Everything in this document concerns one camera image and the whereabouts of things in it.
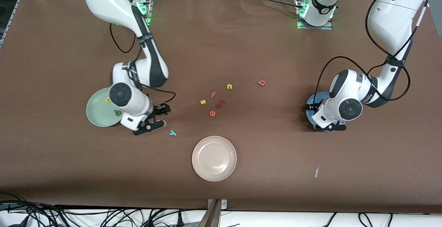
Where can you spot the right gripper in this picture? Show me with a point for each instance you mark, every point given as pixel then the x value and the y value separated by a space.
pixel 159 110

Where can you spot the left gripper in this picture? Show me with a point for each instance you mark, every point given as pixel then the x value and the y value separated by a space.
pixel 311 107

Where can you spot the teal letter y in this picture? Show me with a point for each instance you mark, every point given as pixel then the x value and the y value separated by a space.
pixel 173 133

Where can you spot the red letter b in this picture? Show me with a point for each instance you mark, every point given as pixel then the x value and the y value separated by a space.
pixel 261 82

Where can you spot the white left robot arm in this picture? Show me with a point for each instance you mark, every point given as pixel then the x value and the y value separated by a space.
pixel 393 13

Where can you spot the blue plate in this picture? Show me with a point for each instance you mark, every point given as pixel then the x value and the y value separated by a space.
pixel 316 98

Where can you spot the light green plate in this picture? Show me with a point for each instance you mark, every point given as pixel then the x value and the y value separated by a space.
pixel 96 109

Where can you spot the beige plate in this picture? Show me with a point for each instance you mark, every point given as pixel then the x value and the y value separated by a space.
pixel 214 158

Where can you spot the brown table cover sheet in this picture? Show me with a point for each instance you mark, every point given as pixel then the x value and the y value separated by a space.
pixel 69 168

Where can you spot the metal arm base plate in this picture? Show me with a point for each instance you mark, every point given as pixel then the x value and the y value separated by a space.
pixel 317 28
pixel 151 9

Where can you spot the metal mounting bracket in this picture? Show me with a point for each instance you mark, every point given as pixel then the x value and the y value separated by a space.
pixel 223 204

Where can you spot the metal camera pole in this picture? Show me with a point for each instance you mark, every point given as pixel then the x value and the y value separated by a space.
pixel 211 216

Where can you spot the aluminium table edge rail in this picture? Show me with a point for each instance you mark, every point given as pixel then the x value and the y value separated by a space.
pixel 13 10

